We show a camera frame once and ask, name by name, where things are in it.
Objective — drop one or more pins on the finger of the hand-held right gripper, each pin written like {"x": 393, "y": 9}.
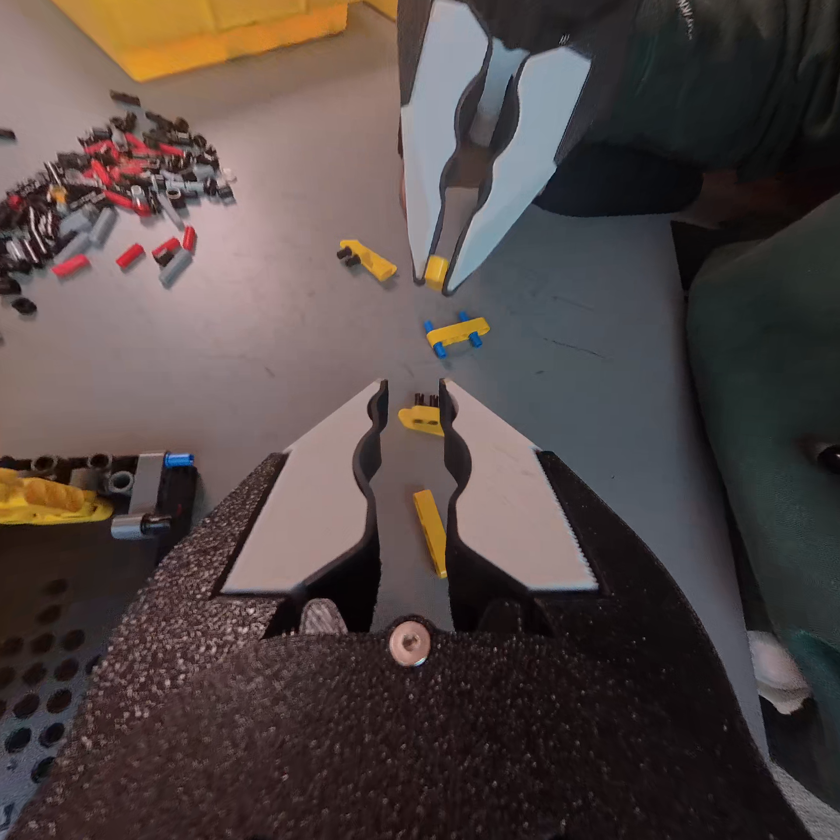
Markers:
{"x": 538, "y": 131}
{"x": 436, "y": 98}

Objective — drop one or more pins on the yellow plastic bin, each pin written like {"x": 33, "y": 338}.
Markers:
{"x": 380, "y": 6}
{"x": 216, "y": 33}

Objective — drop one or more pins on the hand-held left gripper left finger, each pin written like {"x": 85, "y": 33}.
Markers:
{"x": 302, "y": 525}

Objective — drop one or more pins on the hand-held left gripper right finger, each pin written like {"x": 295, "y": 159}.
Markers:
{"x": 525, "y": 525}

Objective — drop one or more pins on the pile of small lego connectors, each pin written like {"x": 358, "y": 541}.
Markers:
{"x": 98, "y": 190}

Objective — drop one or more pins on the black and yellow lego assembly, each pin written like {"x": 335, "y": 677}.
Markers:
{"x": 65, "y": 590}

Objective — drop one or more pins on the yellow curved lego panel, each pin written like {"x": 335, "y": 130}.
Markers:
{"x": 420, "y": 420}
{"x": 374, "y": 259}

